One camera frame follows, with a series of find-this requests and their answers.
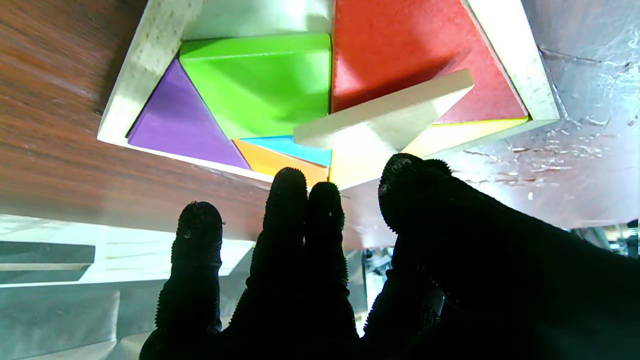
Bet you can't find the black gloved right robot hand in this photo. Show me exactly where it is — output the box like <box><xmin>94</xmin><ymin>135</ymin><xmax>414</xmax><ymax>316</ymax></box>
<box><xmin>139</xmin><ymin>153</ymin><xmax>640</xmax><ymax>360</ymax></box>

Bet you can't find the large yellow tangram triangle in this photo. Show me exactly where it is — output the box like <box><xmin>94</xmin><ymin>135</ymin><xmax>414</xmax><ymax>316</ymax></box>
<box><xmin>327</xmin><ymin>116</ymin><xmax>531</xmax><ymax>191</ymax></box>

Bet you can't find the orange tangram parallelogram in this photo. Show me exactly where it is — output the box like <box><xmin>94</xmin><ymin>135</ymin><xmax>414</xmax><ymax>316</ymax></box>
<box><xmin>232</xmin><ymin>139</ymin><xmax>331</xmax><ymax>188</ymax></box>

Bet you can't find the small natural wood triangle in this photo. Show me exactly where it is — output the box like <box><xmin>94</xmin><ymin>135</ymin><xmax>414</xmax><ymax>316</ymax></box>
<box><xmin>293</xmin><ymin>68</ymin><xmax>475</xmax><ymax>155</ymax></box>

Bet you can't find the blue tangram triangle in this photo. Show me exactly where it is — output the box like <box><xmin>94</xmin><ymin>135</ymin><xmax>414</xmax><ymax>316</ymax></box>
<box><xmin>242</xmin><ymin>135</ymin><xmax>333</xmax><ymax>168</ymax></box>

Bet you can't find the large red tangram triangle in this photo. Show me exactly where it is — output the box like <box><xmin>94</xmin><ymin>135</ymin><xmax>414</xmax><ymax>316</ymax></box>
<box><xmin>330</xmin><ymin>0</ymin><xmax>530</xmax><ymax>125</ymax></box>

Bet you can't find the green tangram square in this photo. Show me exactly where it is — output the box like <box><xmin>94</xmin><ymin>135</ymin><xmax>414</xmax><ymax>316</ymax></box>
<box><xmin>179</xmin><ymin>32</ymin><xmax>333</xmax><ymax>141</ymax></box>

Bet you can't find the purple tangram triangle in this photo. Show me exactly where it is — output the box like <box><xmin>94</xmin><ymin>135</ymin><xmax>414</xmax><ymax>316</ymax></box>
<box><xmin>126</xmin><ymin>56</ymin><xmax>251</xmax><ymax>171</ymax></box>

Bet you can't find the square wooden puzzle tray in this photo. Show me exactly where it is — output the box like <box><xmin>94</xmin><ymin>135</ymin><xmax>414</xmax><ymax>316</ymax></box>
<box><xmin>97</xmin><ymin>0</ymin><xmax>561</xmax><ymax>191</ymax></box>

